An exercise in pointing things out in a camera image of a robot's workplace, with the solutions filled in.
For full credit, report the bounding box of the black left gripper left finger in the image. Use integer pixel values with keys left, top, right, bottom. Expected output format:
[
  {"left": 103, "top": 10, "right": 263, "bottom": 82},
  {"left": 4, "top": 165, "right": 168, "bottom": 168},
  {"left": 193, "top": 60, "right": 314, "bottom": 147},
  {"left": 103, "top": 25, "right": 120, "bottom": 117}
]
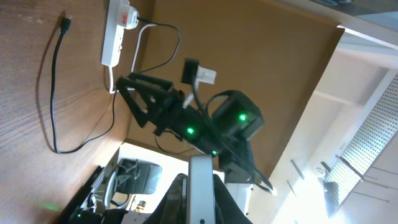
[{"left": 149, "top": 174, "right": 187, "bottom": 224}]

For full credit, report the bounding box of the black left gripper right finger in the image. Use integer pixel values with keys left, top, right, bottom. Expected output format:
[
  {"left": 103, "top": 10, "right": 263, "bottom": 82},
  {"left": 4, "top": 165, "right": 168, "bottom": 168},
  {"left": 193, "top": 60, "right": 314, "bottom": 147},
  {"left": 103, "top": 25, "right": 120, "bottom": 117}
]
[{"left": 213, "top": 174, "right": 252, "bottom": 224}]

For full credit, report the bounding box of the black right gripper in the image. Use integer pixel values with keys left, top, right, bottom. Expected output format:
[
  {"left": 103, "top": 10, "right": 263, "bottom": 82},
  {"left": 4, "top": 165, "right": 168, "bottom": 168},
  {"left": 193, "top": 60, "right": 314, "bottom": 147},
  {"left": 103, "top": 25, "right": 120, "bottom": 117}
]
[{"left": 116, "top": 72, "right": 215, "bottom": 152}]

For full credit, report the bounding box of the blue Galaxy smartphone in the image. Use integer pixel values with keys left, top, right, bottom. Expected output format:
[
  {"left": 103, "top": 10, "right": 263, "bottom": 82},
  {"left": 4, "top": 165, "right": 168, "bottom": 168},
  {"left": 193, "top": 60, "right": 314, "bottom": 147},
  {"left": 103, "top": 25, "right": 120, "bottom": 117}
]
[{"left": 187, "top": 155, "right": 216, "bottom": 224}]

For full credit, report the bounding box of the black charging cable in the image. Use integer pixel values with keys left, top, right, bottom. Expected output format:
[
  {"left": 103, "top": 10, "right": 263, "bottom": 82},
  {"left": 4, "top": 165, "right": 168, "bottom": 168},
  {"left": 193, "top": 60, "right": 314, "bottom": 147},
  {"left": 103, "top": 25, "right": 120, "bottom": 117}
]
[{"left": 50, "top": 12, "right": 182, "bottom": 155}]

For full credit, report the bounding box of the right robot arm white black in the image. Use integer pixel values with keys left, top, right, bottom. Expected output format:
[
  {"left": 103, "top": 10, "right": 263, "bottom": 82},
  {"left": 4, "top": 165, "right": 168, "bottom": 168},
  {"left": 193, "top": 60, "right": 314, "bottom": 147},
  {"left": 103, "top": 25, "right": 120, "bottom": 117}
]
[{"left": 116, "top": 73, "right": 274, "bottom": 194}]

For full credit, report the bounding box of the white charger plug adapter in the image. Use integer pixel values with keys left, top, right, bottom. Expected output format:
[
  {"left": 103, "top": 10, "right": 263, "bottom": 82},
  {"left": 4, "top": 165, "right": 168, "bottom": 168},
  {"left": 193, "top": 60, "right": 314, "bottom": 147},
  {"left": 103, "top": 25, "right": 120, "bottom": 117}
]
[{"left": 117, "top": 5, "right": 139, "bottom": 30}]

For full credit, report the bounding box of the white power strip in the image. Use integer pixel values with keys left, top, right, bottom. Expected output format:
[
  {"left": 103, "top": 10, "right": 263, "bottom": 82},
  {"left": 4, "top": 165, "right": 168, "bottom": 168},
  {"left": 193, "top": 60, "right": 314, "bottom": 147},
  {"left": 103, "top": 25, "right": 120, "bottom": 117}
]
[{"left": 101, "top": 0, "right": 130, "bottom": 67}]

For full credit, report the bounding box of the perforated metal panel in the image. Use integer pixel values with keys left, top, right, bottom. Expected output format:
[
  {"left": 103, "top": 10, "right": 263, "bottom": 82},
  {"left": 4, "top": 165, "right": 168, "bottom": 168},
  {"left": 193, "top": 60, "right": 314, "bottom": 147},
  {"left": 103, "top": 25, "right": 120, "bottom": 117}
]
[{"left": 323, "top": 70, "right": 397, "bottom": 218}]

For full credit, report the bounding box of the white power strip cord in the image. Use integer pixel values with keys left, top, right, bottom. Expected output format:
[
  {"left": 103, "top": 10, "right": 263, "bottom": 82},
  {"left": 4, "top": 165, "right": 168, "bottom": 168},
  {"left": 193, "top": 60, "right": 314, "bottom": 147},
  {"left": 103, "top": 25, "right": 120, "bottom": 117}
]
[{"left": 108, "top": 23, "right": 158, "bottom": 95}]

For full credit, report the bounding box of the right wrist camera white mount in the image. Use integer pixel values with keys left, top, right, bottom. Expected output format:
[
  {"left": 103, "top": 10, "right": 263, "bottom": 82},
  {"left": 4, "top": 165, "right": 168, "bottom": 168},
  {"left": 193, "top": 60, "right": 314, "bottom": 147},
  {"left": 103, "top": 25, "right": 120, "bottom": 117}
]
[{"left": 181, "top": 58, "right": 216, "bottom": 90}]

